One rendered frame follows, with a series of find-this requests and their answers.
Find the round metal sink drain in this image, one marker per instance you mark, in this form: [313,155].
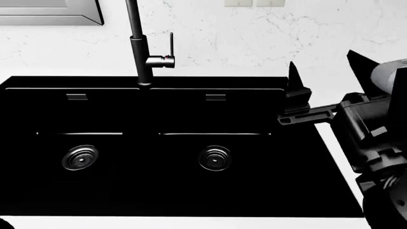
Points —
[215,158]
[80,157]

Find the beige wall outlet plate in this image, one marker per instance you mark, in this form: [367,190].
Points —
[270,3]
[238,3]

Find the dark metal kitchen faucet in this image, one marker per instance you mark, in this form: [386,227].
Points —
[139,47]

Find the grey sink overflow plate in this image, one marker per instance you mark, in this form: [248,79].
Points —
[215,97]
[77,96]

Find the white cylindrical shaker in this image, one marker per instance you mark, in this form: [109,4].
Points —
[383,76]

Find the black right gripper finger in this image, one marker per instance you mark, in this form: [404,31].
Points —
[297,95]
[361,69]

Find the black double basin sink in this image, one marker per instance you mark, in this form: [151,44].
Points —
[165,190]

